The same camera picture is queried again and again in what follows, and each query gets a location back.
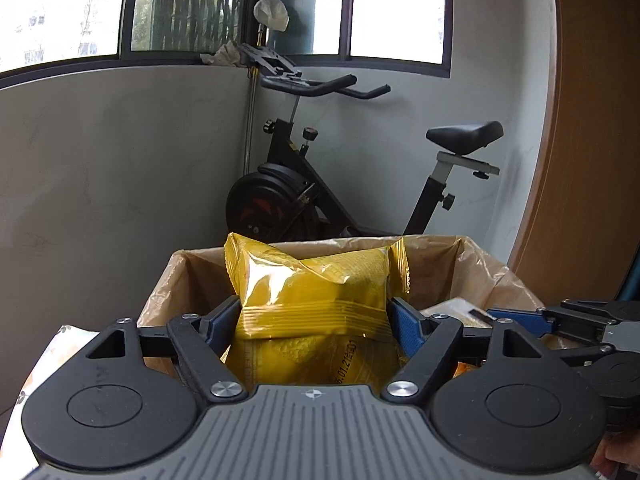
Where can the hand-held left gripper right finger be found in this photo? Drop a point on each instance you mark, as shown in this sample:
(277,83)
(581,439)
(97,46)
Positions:
(405,325)

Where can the black exercise bike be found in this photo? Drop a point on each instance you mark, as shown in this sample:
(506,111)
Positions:
(280,200)

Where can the plastic-lined cardboard box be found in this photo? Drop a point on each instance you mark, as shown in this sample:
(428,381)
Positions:
(200,270)

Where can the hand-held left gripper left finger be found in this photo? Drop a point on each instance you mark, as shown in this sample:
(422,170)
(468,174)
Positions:
(225,320)

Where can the checked floral tablecloth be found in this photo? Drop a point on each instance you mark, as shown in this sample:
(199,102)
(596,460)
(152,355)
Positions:
(60,345)

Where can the person's right hand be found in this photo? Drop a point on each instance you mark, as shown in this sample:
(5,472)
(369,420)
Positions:
(617,455)

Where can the crumpled beige cloth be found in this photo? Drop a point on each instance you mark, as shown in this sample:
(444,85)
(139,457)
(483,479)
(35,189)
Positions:
(220,55)

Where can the blue object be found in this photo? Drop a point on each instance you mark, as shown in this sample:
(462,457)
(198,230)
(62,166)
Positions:
(631,280)

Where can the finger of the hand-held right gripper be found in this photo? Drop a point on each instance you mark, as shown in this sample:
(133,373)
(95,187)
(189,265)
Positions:
(520,317)
(585,305)

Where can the green perforated screen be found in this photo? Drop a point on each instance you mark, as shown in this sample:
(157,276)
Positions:
(190,0)

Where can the beige snack packet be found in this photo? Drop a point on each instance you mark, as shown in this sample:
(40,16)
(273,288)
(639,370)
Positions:
(452,310)

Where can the wooden door panel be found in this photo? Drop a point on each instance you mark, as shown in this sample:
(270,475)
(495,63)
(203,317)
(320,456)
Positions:
(590,110)

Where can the white bag on pole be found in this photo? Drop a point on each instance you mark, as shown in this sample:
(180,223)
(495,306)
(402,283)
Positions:
(272,12)

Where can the yellow snack packet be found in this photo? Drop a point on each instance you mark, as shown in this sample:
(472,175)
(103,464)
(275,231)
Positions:
(310,290)

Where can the orange snack packet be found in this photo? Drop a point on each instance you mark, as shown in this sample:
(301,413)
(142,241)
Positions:
(465,370)

